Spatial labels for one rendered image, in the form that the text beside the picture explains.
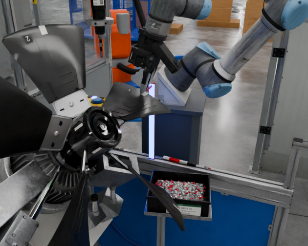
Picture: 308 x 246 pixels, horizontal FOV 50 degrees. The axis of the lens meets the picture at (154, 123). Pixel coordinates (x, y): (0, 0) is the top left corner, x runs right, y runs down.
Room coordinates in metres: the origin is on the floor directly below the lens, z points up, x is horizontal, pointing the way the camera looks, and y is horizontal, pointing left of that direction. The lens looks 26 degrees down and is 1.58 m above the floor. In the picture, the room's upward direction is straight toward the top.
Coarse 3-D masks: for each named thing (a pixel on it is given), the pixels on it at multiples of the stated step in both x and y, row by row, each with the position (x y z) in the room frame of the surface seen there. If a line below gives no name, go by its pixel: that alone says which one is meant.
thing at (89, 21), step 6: (84, 0) 0.81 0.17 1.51; (84, 6) 0.81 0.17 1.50; (84, 12) 0.81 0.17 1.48; (90, 12) 0.82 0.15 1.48; (84, 18) 0.81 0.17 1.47; (90, 18) 0.82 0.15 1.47; (108, 18) 0.85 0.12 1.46; (90, 24) 0.81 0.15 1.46; (96, 24) 0.80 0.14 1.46; (102, 24) 0.80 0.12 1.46; (108, 24) 0.81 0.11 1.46
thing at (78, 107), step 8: (72, 96) 0.81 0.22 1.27; (80, 96) 0.81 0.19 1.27; (56, 104) 0.79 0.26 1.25; (64, 104) 0.79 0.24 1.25; (80, 104) 0.79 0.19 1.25; (88, 104) 0.79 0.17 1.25; (56, 112) 0.78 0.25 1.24; (64, 112) 0.78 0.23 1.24; (72, 112) 0.78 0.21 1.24; (80, 112) 0.78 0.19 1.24
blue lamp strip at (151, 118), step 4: (152, 84) 1.15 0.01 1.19; (152, 88) 1.15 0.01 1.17; (152, 92) 1.15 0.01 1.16; (152, 116) 1.15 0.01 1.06; (152, 120) 1.15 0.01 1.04; (152, 124) 1.15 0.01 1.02; (152, 128) 1.15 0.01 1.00; (152, 132) 1.15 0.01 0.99; (152, 136) 1.15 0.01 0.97; (152, 140) 1.15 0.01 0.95; (152, 144) 1.15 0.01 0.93; (152, 148) 1.15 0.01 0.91; (152, 152) 1.15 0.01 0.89; (152, 156) 1.15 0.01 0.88
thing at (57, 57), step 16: (16, 32) 0.91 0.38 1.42; (32, 32) 0.92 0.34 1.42; (48, 32) 0.94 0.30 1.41; (64, 32) 0.95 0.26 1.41; (80, 32) 0.97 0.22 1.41; (16, 48) 0.88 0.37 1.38; (32, 48) 0.89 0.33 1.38; (48, 48) 0.89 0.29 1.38; (64, 48) 0.90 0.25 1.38; (80, 48) 0.92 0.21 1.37; (32, 64) 0.85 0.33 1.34; (48, 64) 0.86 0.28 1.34; (64, 64) 0.86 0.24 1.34; (80, 64) 0.87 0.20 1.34; (32, 80) 0.83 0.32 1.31; (48, 80) 0.83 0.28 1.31; (64, 80) 0.83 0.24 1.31; (80, 80) 0.84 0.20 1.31; (48, 96) 0.80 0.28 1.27; (64, 96) 0.80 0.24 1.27
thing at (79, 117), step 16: (96, 112) 0.76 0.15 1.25; (80, 128) 0.69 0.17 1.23; (96, 128) 0.71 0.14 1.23; (112, 128) 0.75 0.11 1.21; (64, 144) 0.72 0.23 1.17; (80, 144) 0.69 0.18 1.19; (96, 144) 0.67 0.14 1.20; (112, 144) 0.70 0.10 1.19; (64, 160) 0.69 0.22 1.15; (80, 160) 0.72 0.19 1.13; (96, 160) 0.76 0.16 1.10
